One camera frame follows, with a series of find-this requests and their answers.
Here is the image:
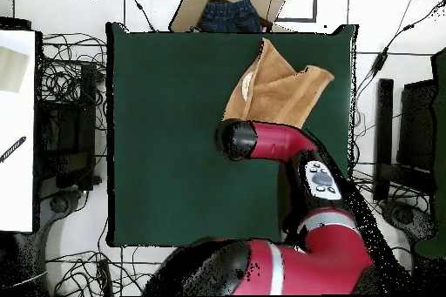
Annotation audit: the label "orange terry towel white tag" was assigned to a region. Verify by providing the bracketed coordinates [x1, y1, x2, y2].
[222, 37, 335, 130]

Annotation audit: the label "dark green tablecloth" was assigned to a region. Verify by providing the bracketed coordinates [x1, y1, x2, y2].
[105, 22, 359, 248]

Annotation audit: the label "dark blue jeans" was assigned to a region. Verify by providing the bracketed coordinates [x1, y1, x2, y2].
[199, 0, 263, 34]

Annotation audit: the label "brown cardboard box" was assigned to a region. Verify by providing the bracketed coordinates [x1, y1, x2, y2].
[168, 0, 288, 34]

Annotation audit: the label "black equipment stand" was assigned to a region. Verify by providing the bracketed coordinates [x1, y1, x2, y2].
[36, 62, 103, 200]

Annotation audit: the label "white side table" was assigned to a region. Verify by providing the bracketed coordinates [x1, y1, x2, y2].
[0, 29, 37, 233]

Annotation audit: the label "beige paper sheet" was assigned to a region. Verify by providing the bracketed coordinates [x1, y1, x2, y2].
[0, 45, 30, 94]

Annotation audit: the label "black cable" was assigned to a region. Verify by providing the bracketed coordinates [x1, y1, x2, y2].
[354, 0, 446, 110]
[119, 0, 158, 32]
[46, 247, 158, 297]

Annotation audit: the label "black floor frame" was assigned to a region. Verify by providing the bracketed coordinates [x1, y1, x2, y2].
[267, 0, 319, 24]

